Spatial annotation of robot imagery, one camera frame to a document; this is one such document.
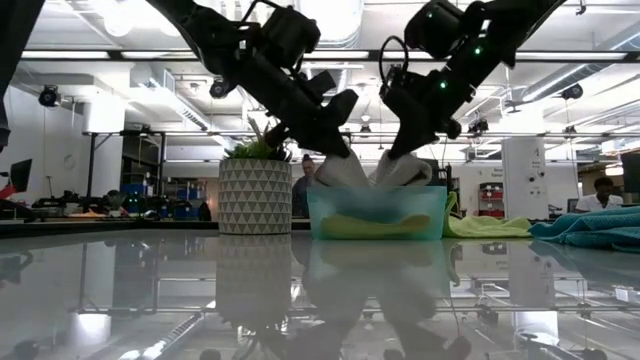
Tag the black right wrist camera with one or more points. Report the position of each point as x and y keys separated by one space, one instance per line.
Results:
x=435 y=30

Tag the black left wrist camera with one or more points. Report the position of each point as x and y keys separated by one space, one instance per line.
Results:
x=290 y=35

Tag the green succulent plant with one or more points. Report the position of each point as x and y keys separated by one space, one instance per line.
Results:
x=250 y=150

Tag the black ceiling-hung camera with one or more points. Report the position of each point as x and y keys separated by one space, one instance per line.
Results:
x=480 y=126
x=220 y=89
x=572 y=92
x=49 y=96

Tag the grey waffle-weave towel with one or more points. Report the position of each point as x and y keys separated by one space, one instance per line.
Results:
x=400 y=172

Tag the lime green microfiber towel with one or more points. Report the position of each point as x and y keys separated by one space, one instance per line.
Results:
x=480 y=227

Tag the black crossbar with light strips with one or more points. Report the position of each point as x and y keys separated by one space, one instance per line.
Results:
x=114 y=55

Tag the triangle-patterned plant pot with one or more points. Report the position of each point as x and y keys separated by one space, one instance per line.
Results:
x=255 y=200

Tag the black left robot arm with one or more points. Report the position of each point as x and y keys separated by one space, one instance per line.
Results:
x=200 y=25

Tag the person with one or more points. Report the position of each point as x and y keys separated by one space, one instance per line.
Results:
x=114 y=199
x=301 y=192
x=597 y=201

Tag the light blue microfiber towel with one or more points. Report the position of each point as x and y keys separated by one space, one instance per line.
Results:
x=380 y=207

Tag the translucent teal plastic bin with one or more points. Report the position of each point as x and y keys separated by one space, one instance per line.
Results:
x=315 y=210

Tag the black shelf rack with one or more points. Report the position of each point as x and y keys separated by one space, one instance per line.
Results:
x=145 y=155

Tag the white building column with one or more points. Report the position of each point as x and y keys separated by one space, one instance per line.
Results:
x=525 y=175

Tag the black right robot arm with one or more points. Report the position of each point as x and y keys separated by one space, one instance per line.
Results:
x=510 y=30

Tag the teal microfiber towel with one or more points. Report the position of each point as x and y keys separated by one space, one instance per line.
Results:
x=590 y=227

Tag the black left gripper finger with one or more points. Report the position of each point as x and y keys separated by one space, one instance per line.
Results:
x=312 y=141
x=334 y=142

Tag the silver ceiling air duct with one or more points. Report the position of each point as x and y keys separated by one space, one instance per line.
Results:
x=340 y=20

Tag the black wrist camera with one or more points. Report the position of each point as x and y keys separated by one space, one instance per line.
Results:
x=290 y=35
x=435 y=30

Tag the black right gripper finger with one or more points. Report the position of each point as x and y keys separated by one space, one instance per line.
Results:
x=422 y=135
x=405 y=140

